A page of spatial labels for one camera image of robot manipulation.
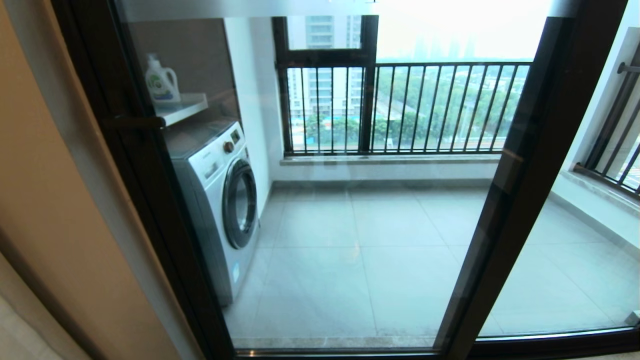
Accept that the short stone window sill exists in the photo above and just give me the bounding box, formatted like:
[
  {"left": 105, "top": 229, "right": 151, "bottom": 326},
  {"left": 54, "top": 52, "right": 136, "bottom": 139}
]
[{"left": 560, "top": 167, "right": 640, "bottom": 218}]

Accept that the dark framed fixed glass door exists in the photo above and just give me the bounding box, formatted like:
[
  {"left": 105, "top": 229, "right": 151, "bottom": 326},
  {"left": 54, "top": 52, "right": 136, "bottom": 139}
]
[{"left": 477, "top": 0, "right": 640, "bottom": 346}]

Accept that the black side balcony railing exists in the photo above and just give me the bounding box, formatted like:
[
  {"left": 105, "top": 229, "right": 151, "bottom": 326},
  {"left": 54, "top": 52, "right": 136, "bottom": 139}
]
[{"left": 572, "top": 50, "right": 640, "bottom": 201}]

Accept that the black window frame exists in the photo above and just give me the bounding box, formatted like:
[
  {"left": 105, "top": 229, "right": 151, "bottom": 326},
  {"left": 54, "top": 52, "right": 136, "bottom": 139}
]
[{"left": 271, "top": 15, "right": 379, "bottom": 153}]

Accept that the white wall shelf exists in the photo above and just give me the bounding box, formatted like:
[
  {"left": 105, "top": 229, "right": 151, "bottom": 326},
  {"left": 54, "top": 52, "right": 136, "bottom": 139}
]
[{"left": 154, "top": 92, "right": 209, "bottom": 127}]

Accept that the highrise building outside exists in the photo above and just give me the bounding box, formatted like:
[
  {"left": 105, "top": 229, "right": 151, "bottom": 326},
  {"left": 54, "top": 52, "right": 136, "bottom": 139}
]
[{"left": 287, "top": 15, "right": 363, "bottom": 121}]

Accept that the sliding glass door, dark frame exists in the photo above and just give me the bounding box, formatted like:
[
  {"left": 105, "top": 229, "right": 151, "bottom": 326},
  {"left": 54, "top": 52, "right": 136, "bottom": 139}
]
[{"left": 50, "top": 0, "right": 640, "bottom": 360}]

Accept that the long stone window sill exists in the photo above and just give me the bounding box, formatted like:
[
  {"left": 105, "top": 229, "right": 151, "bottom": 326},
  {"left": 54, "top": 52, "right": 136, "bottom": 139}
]
[{"left": 279, "top": 154, "right": 503, "bottom": 166}]

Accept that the white detergent bottle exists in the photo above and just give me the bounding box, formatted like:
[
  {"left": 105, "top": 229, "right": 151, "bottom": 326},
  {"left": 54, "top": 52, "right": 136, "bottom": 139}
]
[{"left": 145, "top": 53, "right": 182, "bottom": 105}]

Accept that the white front-load washing machine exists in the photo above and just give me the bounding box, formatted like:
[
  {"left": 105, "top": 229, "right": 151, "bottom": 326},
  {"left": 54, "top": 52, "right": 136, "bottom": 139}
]
[{"left": 167, "top": 120, "right": 261, "bottom": 307}]

